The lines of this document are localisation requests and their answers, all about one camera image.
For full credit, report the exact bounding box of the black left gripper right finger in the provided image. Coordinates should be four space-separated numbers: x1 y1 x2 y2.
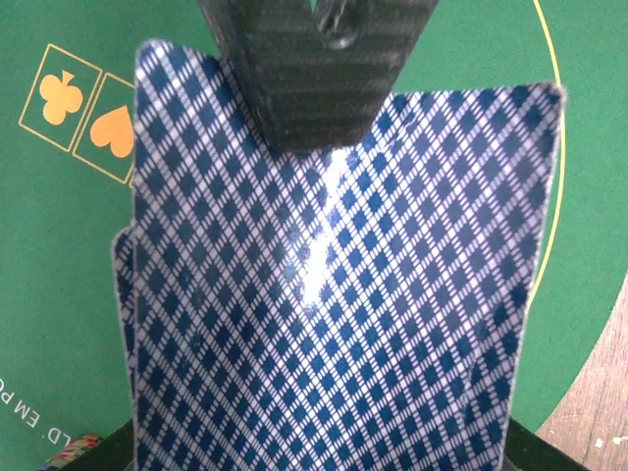
504 419 588 471

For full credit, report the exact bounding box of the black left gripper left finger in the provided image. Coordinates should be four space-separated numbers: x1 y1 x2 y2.
63 420 134 471

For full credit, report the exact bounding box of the round green poker mat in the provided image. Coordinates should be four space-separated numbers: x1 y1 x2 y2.
1 1 627 470

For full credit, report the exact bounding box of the deck of grey cards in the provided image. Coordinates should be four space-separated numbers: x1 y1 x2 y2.
111 227 137 425

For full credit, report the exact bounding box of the dealt blue patterned card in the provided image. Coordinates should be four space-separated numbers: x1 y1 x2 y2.
130 40 564 470

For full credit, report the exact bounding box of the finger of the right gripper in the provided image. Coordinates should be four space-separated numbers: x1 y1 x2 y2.
199 0 437 151

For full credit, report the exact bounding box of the poker chip stack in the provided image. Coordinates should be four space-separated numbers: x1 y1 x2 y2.
36 434 103 471

